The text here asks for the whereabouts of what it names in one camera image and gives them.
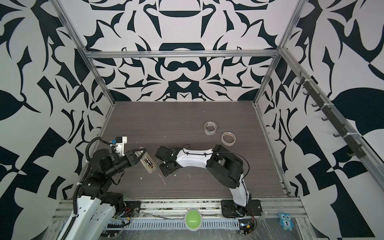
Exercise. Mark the black wall hook rack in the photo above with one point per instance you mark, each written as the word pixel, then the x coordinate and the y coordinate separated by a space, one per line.
pixel 332 115

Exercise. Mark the blue owl figurine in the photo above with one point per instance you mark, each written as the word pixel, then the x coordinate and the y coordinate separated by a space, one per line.
pixel 286 222

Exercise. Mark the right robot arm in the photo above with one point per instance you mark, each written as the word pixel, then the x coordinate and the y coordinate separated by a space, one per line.
pixel 228 168

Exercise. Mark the green round button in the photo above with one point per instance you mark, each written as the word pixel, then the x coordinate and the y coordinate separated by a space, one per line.
pixel 193 220

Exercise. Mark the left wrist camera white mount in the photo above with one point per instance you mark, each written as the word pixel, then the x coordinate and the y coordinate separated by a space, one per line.
pixel 118 145

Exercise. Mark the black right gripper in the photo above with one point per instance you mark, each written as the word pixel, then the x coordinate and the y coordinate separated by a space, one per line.
pixel 164 170

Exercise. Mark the white slotted cable duct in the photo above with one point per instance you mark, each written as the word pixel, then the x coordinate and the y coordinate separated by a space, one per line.
pixel 207 224

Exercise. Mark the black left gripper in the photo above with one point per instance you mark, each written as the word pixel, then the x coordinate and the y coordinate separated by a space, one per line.
pixel 131 158

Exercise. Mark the large clear printed tape roll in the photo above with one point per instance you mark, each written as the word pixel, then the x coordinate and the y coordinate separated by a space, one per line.
pixel 210 128

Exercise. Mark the small white orange tape roll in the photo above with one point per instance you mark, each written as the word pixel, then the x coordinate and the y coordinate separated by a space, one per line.
pixel 228 139

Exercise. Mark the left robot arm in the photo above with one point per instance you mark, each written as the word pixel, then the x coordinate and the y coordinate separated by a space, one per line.
pixel 93 204

